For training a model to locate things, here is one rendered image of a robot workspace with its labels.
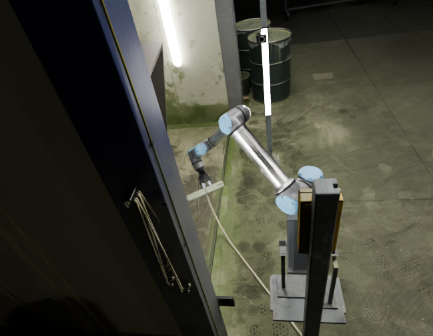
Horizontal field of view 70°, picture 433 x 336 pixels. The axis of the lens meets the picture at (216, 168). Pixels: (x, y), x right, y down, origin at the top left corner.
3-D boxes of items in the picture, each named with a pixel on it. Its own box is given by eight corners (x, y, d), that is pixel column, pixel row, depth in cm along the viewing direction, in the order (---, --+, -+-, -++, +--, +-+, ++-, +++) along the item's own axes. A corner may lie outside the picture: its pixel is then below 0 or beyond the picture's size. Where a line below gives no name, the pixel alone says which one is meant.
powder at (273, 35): (245, 35, 428) (244, 34, 427) (282, 27, 429) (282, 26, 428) (253, 47, 386) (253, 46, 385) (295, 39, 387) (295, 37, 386)
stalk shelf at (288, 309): (273, 321, 138) (272, 319, 137) (271, 275, 155) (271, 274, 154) (345, 325, 133) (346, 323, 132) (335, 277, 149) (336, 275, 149)
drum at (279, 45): (248, 91, 483) (243, 33, 427) (283, 83, 484) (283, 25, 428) (257, 108, 438) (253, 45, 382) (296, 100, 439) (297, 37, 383)
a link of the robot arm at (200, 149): (204, 139, 238) (199, 145, 249) (193, 146, 233) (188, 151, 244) (211, 148, 238) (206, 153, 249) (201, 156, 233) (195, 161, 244)
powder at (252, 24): (271, 19, 469) (271, 17, 468) (267, 30, 430) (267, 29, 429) (237, 21, 484) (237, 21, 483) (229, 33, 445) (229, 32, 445)
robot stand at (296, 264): (322, 241, 256) (329, 185, 215) (328, 274, 233) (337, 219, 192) (285, 241, 261) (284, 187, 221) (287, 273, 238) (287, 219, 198)
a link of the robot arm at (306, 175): (326, 189, 199) (329, 169, 188) (311, 205, 191) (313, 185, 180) (305, 180, 208) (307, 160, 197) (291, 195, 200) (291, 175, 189)
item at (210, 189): (219, 185, 263) (223, 179, 241) (221, 189, 262) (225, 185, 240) (165, 207, 253) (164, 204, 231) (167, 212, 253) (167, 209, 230)
